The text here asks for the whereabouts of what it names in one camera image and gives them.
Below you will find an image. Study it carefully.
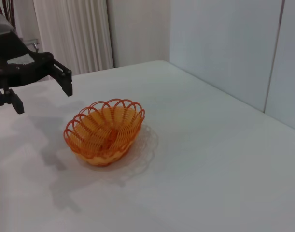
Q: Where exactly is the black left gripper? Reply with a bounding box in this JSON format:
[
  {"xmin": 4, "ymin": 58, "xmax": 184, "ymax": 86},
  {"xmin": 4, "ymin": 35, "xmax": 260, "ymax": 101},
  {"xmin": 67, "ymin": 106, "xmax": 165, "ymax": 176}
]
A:
[{"xmin": 0, "ymin": 30, "xmax": 73, "ymax": 115}]

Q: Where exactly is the orange plastic wire basket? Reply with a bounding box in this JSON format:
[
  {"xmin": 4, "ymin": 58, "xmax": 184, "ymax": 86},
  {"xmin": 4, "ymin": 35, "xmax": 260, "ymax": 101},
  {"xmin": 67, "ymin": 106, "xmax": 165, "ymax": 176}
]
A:
[{"xmin": 63, "ymin": 98, "xmax": 146, "ymax": 167}]

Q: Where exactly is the white pleated curtain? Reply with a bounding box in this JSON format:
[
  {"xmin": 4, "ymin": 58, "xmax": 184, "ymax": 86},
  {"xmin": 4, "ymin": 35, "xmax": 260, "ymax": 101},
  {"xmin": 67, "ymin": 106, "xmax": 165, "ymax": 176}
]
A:
[{"xmin": 32, "ymin": 0, "xmax": 114, "ymax": 75}]

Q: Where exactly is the red cable bundle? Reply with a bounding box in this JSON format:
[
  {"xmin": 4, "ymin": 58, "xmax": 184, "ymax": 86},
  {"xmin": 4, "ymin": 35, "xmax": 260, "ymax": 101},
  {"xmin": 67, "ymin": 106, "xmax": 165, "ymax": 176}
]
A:
[{"xmin": 0, "ymin": 0, "xmax": 16, "ymax": 26}]

